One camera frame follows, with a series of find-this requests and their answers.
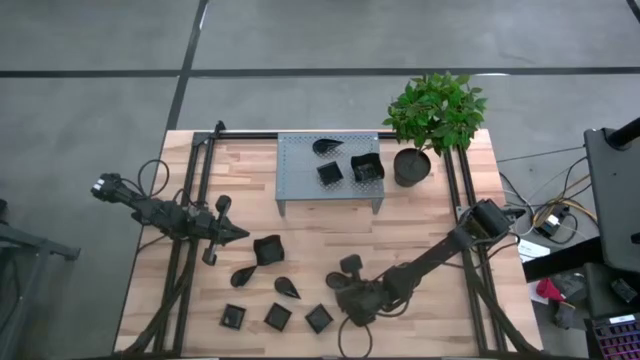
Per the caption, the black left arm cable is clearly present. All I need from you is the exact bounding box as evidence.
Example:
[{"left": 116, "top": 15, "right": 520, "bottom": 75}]
[{"left": 137, "top": 158, "right": 171, "bottom": 199}]

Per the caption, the backlit black keyboard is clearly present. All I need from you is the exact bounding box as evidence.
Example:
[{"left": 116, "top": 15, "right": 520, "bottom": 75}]
[{"left": 584, "top": 313, "right": 640, "bottom": 360}]

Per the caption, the black stand base plate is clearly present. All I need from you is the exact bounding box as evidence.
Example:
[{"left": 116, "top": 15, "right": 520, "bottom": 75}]
[{"left": 583, "top": 117, "right": 640, "bottom": 274}]

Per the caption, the black metal bar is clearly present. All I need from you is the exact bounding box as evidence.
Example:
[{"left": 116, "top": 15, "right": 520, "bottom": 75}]
[{"left": 522, "top": 236, "right": 604, "bottom": 284}]

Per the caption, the black wavy square mini plate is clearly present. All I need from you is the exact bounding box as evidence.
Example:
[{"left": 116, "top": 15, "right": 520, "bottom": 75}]
[
  {"left": 252, "top": 233, "right": 286, "bottom": 267},
  {"left": 350, "top": 152, "right": 386, "bottom": 183}
]

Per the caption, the yellow floor cable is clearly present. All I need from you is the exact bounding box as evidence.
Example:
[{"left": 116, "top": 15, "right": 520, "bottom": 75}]
[{"left": 530, "top": 196, "right": 599, "bottom": 227}]

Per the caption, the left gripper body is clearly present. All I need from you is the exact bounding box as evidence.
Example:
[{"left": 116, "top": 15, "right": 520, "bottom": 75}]
[{"left": 192, "top": 194, "right": 233, "bottom": 266}]

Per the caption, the red object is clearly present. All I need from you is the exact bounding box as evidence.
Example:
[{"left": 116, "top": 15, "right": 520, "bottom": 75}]
[{"left": 535, "top": 277, "right": 566, "bottom": 304}]

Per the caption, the grey perforated metal shelf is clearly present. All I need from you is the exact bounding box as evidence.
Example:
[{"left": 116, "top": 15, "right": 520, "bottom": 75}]
[{"left": 274, "top": 131, "right": 386, "bottom": 217}]

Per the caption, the white paper sheet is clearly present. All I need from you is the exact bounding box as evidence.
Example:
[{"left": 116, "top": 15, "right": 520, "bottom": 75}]
[{"left": 516, "top": 238, "right": 551, "bottom": 264}]

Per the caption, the grey metal stand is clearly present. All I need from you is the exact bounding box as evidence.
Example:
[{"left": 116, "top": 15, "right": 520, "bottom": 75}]
[{"left": 0, "top": 198, "right": 81, "bottom": 360}]

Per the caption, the potted green plant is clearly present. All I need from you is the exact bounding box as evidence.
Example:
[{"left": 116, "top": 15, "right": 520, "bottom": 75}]
[{"left": 382, "top": 71, "right": 489, "bottom": 189}]

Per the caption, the black teardrop mini plate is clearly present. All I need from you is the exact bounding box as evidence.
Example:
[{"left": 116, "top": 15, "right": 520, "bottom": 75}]
[
  {"left": 229, "top": 264, "right": 259, "bottom": 289},
  {"left": 312, "top": 138, "right": 345, "bottom": 155},
  {"left": 273, "top": 275, "right": 302, "bottom": 300}
]

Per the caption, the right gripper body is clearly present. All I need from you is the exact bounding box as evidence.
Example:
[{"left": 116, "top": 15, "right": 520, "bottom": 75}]
[{"left": 335, "top": 253, "right": 396, "bottom": 329}]

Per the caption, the small electronics box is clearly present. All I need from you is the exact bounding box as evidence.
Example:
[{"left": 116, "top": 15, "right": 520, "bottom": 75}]
[{"left": 533, "top": 213, "right": 569, "bottom": 240}]

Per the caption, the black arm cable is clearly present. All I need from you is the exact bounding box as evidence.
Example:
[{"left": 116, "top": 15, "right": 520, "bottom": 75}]
[
  {"left": 338, "top": 314, "right": 374, "bottom": 359},
  {"left": 137, "top": 158, "right": 171, "bottom": 199}
]

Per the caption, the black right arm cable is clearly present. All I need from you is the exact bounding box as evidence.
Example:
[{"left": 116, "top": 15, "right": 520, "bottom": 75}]
[{"left": 338, "top": 314, "right": 374, "bottom": 359}]

